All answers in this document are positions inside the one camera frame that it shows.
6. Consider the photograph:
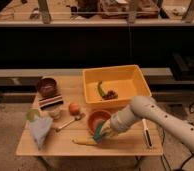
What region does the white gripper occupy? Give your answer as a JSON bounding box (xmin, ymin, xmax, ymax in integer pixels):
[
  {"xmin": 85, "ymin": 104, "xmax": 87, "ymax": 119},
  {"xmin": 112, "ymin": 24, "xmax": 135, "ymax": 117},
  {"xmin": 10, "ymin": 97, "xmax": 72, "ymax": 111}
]
[{"xmin": 94, "ymin": 121, "xmax": 118, "ymax": 143}]

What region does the blue green sponge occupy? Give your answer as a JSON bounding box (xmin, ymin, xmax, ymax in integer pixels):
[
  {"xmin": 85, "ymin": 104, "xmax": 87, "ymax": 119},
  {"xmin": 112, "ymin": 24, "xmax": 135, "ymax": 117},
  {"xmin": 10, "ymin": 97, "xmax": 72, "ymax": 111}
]
[{"xmin": 93, "ymin": 121, "xmax": 104, "ymax": 143}]

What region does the red orange bowl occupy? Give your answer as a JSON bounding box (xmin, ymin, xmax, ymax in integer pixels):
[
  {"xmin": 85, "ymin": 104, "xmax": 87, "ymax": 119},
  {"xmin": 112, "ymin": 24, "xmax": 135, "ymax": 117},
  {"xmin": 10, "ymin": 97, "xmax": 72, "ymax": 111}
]
[{"xmin": 87, "ymin": 110, "xmax": 111, "ymax": 135}]

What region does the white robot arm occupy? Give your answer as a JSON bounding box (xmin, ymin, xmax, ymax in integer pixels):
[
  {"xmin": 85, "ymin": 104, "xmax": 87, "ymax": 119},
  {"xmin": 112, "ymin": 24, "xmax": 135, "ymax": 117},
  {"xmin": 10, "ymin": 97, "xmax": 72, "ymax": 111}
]
[{"xmin": 94, "ymin": 96, "xmax": 194, "ymax": 152}]

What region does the dark maroon bowl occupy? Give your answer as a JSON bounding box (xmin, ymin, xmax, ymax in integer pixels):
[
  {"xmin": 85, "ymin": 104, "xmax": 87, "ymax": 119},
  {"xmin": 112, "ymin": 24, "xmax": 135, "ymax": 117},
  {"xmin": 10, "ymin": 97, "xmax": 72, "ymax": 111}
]
[{"xmin": 36, "ymin": 78, "xmax": 57, "ymax": 98}]

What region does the yellow corn cob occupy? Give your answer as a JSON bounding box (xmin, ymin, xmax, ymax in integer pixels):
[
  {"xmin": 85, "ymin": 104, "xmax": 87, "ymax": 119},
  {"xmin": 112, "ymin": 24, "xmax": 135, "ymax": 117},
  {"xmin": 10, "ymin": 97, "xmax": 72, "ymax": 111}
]
[{"xmin": 72, "ymin": 138, "xmax": 97, "ymax": 146}]

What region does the metal spoon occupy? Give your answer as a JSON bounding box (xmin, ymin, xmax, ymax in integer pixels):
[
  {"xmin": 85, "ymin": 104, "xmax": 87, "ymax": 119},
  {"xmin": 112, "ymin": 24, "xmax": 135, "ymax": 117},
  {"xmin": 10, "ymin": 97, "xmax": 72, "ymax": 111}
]
[{"xmin": 55, "ymin": 114, "xmax": 82, "ymax": 132}]

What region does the green pepper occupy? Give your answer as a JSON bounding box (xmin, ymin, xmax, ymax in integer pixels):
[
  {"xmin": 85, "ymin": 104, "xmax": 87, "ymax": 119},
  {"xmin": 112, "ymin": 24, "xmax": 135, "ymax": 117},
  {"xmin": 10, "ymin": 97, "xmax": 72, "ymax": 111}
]
[{"xmin": 97, "ymin": 81, "xmax": 106, "ymax": 98}]

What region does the orange peach fruit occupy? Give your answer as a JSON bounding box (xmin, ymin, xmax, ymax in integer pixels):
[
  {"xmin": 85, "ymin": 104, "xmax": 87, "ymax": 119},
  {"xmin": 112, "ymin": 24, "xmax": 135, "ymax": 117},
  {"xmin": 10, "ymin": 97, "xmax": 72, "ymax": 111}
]
[{"xmin": 68, "ymin": 103, "xmax": 80, "ymax": 116}]

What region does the dark grape bunch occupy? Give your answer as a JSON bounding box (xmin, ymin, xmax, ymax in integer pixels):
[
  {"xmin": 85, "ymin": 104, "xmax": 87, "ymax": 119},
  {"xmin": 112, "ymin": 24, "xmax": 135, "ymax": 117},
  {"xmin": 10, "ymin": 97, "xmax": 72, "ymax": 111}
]
[{"xmin": 103, "ymin": 90, "xmax": 118, "ymax": 100}]

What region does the white dish brush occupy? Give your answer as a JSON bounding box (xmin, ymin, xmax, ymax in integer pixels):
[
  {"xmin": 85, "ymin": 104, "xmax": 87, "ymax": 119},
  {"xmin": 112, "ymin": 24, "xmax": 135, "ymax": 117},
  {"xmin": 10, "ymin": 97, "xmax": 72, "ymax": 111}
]
[{"xmin": 142, "ymin": 119, "xmax": 153, "ymax": 148}]

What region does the wooden folding table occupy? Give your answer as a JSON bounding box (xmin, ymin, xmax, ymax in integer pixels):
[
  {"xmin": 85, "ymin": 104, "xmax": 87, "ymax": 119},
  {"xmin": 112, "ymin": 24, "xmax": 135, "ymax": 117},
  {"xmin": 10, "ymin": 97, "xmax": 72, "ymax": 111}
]
[{"xmin": 16, "ymin": 76, "xmax": 163, "ymax": 157}]

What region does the yellow plastic tub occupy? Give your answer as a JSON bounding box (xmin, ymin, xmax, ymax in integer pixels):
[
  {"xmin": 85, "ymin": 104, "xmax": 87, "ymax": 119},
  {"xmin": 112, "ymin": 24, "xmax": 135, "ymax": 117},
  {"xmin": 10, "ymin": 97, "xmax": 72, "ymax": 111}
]
[{"xmin": 82, "ymin": 65, "xmax": 152, "ymax": 109}]

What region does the small white cup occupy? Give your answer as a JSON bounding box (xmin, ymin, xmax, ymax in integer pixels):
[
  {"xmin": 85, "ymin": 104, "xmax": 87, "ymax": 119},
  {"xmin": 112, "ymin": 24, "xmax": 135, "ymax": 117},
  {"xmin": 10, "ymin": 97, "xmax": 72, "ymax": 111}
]
[{"xmin": 49, "ymin": 108, "xmax": 61, "ymax": 120}]

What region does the light blue cloth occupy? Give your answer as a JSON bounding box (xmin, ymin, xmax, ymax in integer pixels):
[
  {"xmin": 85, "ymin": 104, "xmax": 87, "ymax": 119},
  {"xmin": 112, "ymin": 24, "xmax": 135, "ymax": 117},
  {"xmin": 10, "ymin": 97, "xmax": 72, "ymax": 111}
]
[{"xmin": 29, "ymin": 117, "xmax": 53, "ymax": 150}]

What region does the green lime slice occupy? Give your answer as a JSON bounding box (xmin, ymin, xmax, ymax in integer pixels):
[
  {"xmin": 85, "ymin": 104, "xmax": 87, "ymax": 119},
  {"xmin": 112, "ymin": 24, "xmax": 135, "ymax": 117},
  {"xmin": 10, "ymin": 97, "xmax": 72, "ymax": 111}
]
[{"xmin": 26, "ymin": 109, "xmax": 40, "ymax": 122}]

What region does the black cable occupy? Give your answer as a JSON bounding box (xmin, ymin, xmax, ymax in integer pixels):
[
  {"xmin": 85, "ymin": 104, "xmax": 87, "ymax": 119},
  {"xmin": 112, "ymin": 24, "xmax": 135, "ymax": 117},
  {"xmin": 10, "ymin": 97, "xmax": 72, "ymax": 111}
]
[{"xmin": 156, "ymin": 99, "xmax": 194, "ymax": 171}]

